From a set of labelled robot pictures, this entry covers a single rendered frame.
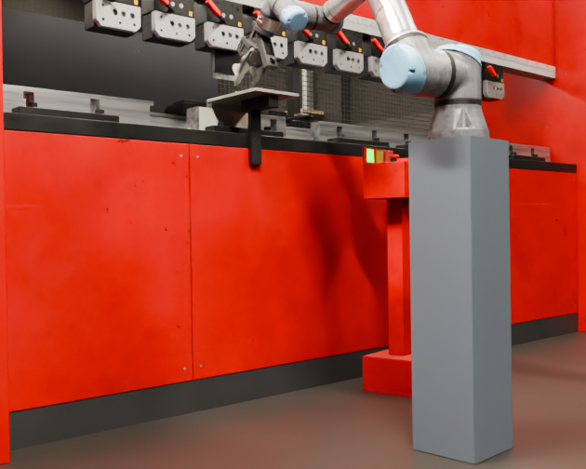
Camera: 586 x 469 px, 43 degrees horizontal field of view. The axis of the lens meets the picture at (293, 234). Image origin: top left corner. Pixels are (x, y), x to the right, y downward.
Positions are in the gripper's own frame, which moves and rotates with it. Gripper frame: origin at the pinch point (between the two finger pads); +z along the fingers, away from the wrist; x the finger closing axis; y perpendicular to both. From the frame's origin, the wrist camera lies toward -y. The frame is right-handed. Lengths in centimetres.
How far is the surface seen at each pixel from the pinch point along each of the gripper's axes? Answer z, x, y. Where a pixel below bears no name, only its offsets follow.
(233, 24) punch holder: -12.9, 0.6, 17.8
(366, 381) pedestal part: 63, -33, -83
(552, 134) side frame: 6, -214, 6
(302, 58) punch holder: -7.6, -31.3, 13.4
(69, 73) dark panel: 31, 35, 52
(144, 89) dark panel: 33, 4, 50
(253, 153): 13.4, 2.8, -20.9
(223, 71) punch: 1.1, 2.5, 10.3
